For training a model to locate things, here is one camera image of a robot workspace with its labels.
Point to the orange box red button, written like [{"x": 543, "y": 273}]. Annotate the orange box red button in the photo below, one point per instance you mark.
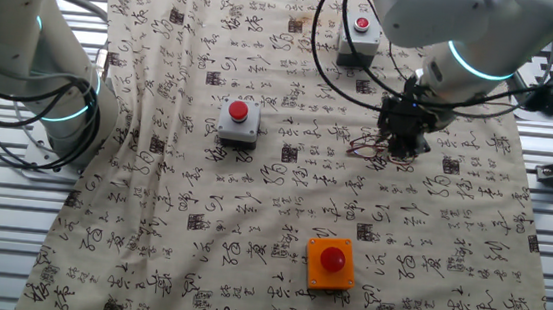
[{"x": 331, "y": 262}]

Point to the grey box mushroom red button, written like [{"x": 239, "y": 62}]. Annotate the grey box mushroom red button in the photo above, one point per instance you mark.
[{"x": 238, "y": 121}]

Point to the metal base connector plug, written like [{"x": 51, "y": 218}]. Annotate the metal base connector plug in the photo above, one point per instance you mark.
[{"x": 100, "y": 61}]

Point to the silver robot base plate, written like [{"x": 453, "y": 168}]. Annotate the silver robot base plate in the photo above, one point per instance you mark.
[{"x": 37, "y": 159}]

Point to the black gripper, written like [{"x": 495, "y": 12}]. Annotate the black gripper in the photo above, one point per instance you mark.
[{"x": 408, "y": 116}]

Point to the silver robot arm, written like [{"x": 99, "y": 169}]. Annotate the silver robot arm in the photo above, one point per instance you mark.
[{"x": 469, "y": 21}]

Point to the dark red framed glasses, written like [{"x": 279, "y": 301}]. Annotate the dark red framed glasses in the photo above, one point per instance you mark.
[{"x": 370, "y": 148}]

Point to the grey box flat red button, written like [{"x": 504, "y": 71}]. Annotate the grey box flat red button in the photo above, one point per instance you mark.
[{"x": 361, "y": 42}]

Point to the beige calligraphy print cloth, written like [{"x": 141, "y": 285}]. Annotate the beige calligraphy print cloth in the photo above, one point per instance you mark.
[{"x": 250, "y": 223}]

